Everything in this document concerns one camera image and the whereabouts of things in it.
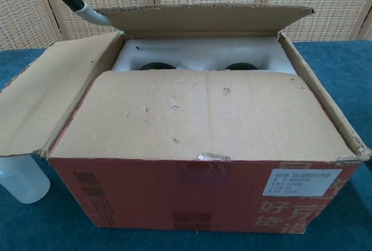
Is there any white foam packing insert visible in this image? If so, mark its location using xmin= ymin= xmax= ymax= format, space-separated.
xmin=111 ymin=37 xmax=299 ymax=76

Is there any blue carpet table cover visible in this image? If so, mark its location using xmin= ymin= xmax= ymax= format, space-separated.
xmin=0 ymin=40 xmax=372 ymax=251

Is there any black round item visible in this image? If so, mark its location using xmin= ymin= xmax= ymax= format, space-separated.
xmin=139 ymin=62 xmax=177 ymax=72
xmin=221 ymin=62 xmax=258 ymax=72

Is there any red cardboard shipping box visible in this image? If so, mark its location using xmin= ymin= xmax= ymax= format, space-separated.
xmin=0 ymin=3 xmax=372 ymax=231

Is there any translucent white plastic bottle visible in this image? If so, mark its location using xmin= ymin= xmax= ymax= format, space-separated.
xmin=0 ymin=155 xmax=51 ymax=205

